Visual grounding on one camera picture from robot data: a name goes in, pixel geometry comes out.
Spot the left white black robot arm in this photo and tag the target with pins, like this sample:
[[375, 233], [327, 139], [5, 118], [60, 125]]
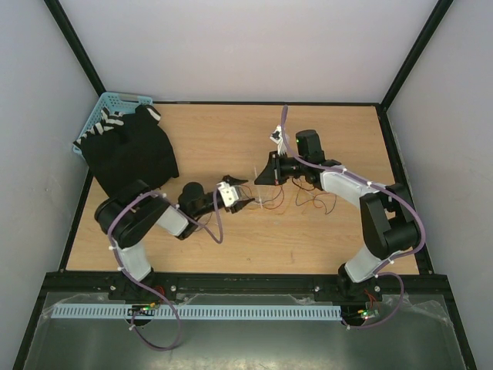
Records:
[[128, 216]]

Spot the light blue slotted cable duct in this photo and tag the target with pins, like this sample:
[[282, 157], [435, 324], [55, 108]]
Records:
[[200, 312]]

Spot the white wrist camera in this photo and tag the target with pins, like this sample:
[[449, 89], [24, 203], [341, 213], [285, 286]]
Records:
[[280, 140], [228, 194]]

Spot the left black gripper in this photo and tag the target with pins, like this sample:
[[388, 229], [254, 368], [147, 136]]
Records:
[[233, 180]]

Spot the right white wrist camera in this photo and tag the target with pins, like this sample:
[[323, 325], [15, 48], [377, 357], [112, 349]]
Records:
[[280, 140]]

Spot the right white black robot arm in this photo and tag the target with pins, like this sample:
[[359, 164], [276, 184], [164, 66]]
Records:
[[390, 225]]

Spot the blue plastic basket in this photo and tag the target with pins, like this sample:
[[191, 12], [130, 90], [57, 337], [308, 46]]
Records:
[[114, 102]]

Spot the black white striped cloth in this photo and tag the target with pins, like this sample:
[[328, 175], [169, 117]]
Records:
[[144, 115]]

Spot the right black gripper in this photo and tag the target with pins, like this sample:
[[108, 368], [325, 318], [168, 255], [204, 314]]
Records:
[[267, 176]]

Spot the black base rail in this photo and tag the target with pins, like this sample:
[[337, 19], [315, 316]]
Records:
[[325, 287]]

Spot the white zip tie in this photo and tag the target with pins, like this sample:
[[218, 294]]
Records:
[[259, 198]]

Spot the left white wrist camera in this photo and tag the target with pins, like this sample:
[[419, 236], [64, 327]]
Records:
[[228, 194]]

